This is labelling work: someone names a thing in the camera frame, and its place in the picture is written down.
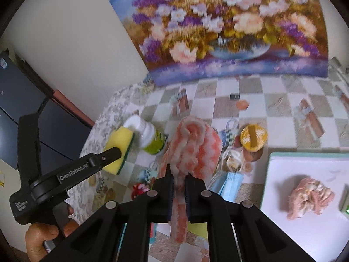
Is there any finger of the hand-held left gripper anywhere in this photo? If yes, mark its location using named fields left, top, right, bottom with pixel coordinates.
left=87, top=147, right=122, bottom=171

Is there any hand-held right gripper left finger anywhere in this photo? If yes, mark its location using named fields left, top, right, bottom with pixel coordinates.
left=45, top=164, right=175, bottom=262

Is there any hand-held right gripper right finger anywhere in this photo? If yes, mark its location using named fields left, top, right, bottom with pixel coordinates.
left=184, top=173, right=317, bottom=262

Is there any yellow green scouring sponge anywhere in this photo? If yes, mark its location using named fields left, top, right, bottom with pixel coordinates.
left=104, top=126, right=136, bottom=175

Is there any red pink scrunchie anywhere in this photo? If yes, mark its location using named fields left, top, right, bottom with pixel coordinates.
left=132, top=183, right=152, bottom=201

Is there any white tray with teal rim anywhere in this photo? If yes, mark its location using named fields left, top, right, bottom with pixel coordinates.
left=259, top=151, right=349, bottom=262

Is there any person's left hand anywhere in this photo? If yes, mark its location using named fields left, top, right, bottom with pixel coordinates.
left=25, top=205, right=79, bottom=262

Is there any blue face mask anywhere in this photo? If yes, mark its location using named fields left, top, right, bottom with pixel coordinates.
left=210, top=171, right=244, bottom=204

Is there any white bottle with green label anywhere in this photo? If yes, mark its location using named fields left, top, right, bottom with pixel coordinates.
left=124, top=115, right=168, bottom=155

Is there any dark cabinet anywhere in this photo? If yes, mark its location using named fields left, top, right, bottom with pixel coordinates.
left=0, top=49, right=93, bottom=170

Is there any pale pink fluffy cloth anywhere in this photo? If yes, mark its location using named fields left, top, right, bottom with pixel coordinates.
left=286, top=177, right=335, bottom=220

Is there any checkered printed tablecloth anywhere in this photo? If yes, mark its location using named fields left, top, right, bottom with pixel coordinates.
left=65, top=74, right=349, bottom=262

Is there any small green object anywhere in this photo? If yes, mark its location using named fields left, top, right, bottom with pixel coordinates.
left=339, top=184, right=349, bottom=216

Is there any flower painting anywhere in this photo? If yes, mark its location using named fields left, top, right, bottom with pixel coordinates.
left=109, top=0, right=329, bottom=86

